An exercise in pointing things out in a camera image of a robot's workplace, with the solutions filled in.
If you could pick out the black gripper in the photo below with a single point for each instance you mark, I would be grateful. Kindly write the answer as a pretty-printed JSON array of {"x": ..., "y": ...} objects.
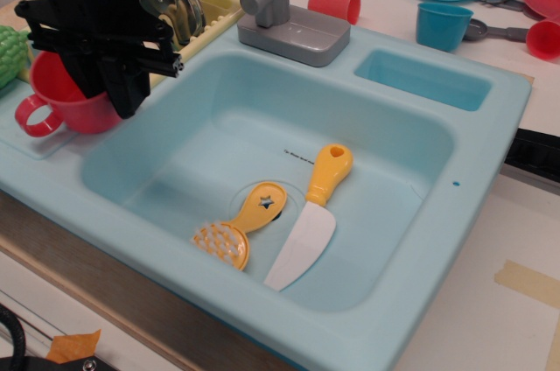
[{"x": 85, "y": 32}]

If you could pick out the red cup with handle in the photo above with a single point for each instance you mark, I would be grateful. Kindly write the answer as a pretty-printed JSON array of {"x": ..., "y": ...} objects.
[{"x": 57, "y": 100}]

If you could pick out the red cup lying sideways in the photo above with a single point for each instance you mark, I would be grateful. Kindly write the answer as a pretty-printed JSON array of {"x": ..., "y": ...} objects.
[{"x": 348, "y": 10}]

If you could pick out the light blue toy sink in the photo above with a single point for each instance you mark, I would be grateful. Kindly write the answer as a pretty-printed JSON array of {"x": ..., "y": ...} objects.
[{"x": 428, "y": 131}]

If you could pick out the teal cup near sink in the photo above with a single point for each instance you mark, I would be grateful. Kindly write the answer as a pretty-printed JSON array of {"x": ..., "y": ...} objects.
[{"x": 441, "y": 26}]

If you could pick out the red cup at right edge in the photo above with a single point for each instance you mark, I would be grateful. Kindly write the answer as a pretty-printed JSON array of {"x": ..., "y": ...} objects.
[{"x": 543, "y": 39}]

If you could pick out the green toy corn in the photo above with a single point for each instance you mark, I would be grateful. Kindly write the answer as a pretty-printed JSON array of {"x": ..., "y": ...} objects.
[{"x": 14, "y": 50}]

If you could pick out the grey toy faucet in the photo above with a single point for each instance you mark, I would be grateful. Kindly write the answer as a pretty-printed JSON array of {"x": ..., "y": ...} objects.
[{"x": 306, "y": 36}]

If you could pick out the yellow scrub brush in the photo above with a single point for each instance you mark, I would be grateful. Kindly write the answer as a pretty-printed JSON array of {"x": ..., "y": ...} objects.
[{"x": 228, "y": 240}]

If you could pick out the orange tape piece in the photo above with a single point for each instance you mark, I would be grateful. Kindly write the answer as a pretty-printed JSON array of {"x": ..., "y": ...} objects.
[{"x": 65, "y": 348}]

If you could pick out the grey toy spoon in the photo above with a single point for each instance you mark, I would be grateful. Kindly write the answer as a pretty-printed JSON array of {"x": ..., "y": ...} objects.
[{"x": 478, "y": 30}]

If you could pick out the black bar at right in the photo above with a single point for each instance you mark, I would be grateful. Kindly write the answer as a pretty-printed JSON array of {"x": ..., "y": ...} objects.
[{"x": 536, "y": 153}]

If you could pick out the beige masking tape strip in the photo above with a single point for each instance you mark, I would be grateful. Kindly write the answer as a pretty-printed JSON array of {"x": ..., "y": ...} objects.
[{"x": 529, "y": 282}]

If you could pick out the yellow handled toy knife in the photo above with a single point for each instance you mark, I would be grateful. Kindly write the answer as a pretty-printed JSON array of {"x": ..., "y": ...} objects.
[{"x": 315, "y": 226}]

